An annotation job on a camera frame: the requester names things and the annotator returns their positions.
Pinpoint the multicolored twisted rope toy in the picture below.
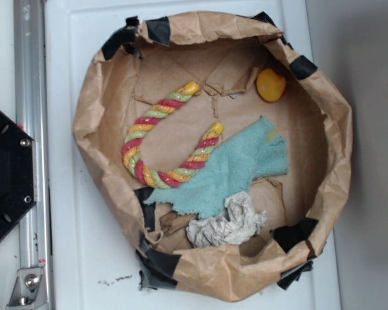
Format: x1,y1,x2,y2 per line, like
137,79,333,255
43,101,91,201
122,81,224,189

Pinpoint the brown paper bag bin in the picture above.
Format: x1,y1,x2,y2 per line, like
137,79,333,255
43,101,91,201
72,12,352,302

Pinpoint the teal terry cloth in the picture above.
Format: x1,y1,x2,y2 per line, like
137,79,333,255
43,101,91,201
144,116,288,218

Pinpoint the crumpled white paper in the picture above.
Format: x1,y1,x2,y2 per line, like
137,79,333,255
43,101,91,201
186,191,267,248

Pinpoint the yellow rubber duck toy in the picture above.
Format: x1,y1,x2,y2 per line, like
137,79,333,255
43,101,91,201
256,68,286,102

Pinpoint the white plastic tray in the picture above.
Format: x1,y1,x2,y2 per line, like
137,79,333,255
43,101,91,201
45,1,341,309

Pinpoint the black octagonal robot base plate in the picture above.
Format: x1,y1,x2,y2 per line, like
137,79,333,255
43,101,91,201
0,111,36,242

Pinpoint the aluminium extrusion rail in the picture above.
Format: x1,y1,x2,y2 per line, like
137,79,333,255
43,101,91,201
13,1,54,309

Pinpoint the metal corner bracket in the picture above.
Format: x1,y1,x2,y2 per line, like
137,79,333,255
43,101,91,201
6,267,47,309

